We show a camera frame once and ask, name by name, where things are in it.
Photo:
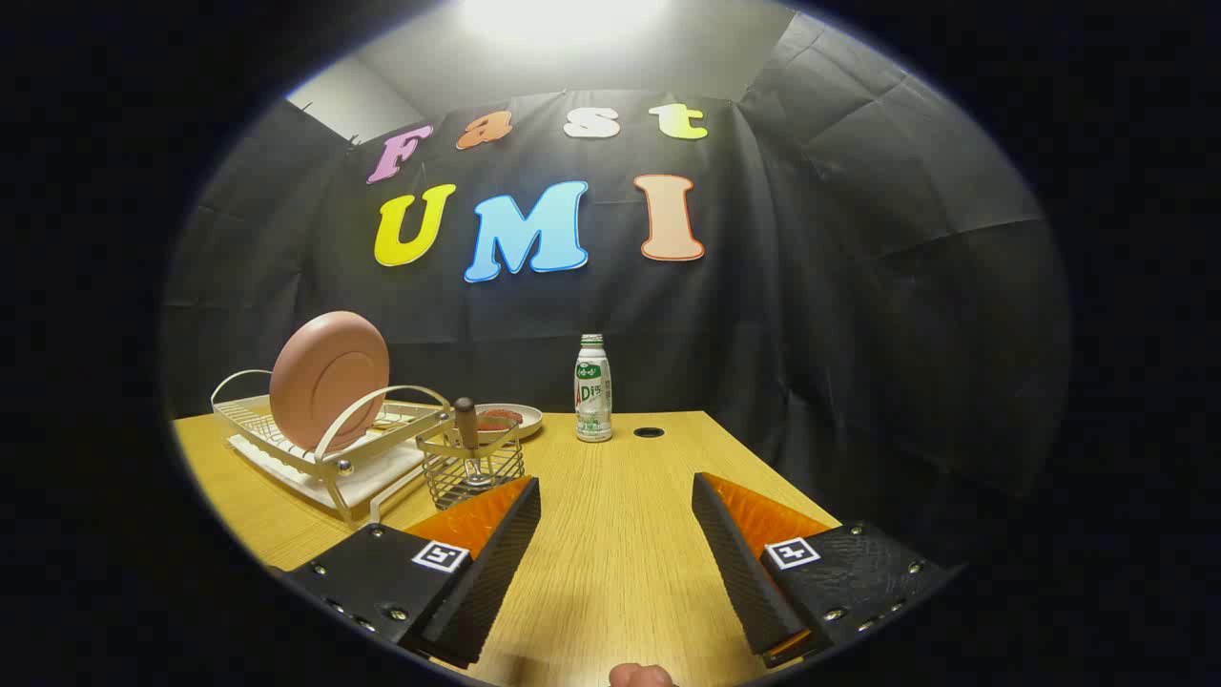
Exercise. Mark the pink plate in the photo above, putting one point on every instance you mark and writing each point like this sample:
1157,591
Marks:
324,382

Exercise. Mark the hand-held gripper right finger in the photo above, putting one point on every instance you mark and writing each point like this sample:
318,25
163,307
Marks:
744,572

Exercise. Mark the black backdrop cloth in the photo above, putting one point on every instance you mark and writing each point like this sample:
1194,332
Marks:
763,334

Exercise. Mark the white drink bottle green cap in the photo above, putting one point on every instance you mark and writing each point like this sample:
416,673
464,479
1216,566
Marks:
592,391

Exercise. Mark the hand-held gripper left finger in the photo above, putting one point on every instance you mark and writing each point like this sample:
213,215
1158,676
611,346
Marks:
486,572

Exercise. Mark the beige round plate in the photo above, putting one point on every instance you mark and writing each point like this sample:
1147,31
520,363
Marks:
529,418

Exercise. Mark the red meat piece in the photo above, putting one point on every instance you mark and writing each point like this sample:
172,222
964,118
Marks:
498,421

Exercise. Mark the white drip tray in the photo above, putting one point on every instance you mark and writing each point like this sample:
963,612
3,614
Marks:
377,477

